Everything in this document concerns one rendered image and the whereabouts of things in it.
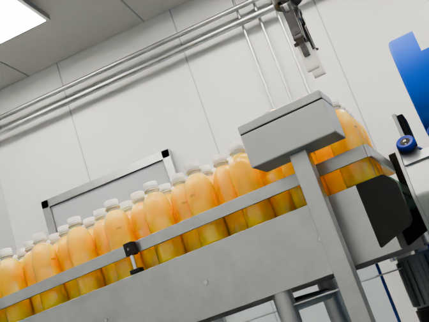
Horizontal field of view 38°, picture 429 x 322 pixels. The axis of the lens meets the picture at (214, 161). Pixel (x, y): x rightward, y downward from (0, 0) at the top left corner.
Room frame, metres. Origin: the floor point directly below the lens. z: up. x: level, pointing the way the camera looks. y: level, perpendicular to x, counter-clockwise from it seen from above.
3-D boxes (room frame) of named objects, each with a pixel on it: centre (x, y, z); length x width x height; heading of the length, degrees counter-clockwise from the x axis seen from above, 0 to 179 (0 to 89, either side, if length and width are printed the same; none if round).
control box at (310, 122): (1.34, -0.18, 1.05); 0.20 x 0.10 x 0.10; 69
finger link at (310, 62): (1.41, -0.29, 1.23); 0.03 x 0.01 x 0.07; 69
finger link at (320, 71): (1.46, -0.32, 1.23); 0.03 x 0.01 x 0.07; 69
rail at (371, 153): (1.57, -0.40, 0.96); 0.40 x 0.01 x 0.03; 159
